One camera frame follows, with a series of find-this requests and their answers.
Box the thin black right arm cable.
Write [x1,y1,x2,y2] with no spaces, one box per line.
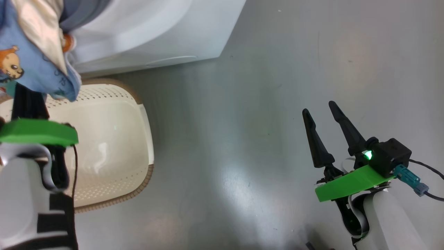
[409,159,444,202]

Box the cream perforated laundry basket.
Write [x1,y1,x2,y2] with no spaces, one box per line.
[0,78,155,213]

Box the grey rubber door gasket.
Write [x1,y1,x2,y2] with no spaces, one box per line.
[59,0,112,33]

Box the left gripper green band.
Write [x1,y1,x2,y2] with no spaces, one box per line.
[0,84,79,147]

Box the blue cartoon print garment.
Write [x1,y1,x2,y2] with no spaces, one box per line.
[0,0,82,102]

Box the white front-load washing machine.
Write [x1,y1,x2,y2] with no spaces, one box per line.
[59,0,247,79]

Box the round washer filter cover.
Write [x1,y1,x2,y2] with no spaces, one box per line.
[146,55,199,67]

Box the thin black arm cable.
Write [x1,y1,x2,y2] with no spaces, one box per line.
[71,145,79,199]
[409,159,444,202]

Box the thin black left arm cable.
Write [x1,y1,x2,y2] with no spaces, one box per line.
[71,145,79,199]

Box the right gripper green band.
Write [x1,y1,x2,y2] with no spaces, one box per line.
[302,101,396,203]

